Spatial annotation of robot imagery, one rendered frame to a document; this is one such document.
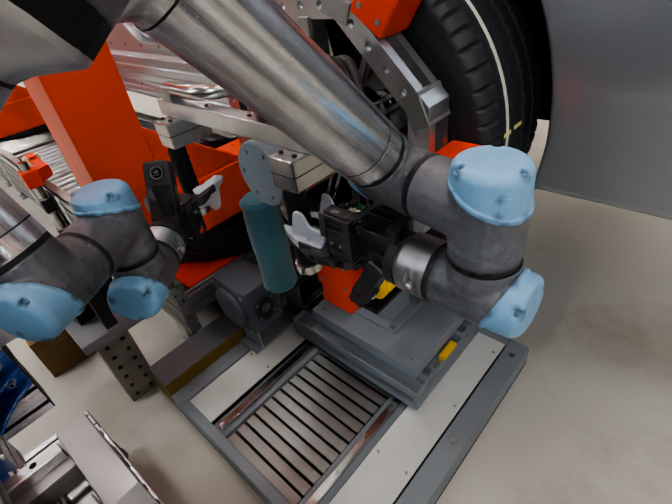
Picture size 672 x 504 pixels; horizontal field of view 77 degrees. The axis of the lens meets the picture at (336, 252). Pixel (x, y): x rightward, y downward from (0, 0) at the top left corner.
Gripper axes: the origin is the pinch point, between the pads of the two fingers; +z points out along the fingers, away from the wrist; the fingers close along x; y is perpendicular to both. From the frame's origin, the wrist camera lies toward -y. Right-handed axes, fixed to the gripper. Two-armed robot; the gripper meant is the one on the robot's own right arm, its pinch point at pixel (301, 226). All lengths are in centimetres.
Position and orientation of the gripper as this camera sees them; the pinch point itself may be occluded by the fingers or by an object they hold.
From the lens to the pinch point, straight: 65.8
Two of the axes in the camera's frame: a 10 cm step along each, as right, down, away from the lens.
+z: -7.3, -3.3, 6.0
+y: -1.2, -7.9, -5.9
